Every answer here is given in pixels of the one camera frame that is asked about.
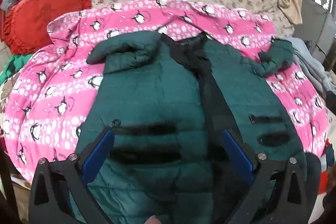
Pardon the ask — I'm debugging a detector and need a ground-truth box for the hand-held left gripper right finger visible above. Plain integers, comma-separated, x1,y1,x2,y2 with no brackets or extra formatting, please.
222,130,307,224

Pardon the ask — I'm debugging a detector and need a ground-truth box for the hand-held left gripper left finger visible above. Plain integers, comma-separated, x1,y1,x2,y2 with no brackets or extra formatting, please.
29,126,116,224

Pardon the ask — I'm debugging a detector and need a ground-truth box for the dark green puffer jacket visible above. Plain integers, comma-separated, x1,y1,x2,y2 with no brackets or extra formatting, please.
75,31,307,224

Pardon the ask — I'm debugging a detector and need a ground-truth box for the dark rounded object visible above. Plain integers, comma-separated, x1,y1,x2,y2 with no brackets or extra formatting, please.
305,153,323,214

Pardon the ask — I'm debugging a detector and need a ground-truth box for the pink penguin print blanket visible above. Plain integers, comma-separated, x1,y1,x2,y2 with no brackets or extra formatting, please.
4,0,330,169

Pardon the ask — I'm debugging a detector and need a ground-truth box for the red white navy cloth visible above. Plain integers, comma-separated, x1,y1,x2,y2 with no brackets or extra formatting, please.
316,140,336,195

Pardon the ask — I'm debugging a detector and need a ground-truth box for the grey garment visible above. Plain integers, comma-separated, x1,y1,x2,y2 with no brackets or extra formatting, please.
285,36,336,93

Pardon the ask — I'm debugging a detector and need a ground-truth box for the bright green cloth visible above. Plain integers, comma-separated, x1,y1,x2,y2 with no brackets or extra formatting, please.
0,54,33,85

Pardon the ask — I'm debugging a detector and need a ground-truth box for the red ruffled pillow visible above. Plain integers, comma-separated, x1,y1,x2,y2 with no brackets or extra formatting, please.
3,0,92,54

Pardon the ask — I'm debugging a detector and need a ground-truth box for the grey cabinet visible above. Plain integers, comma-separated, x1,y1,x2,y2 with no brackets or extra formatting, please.
302,0,336,62

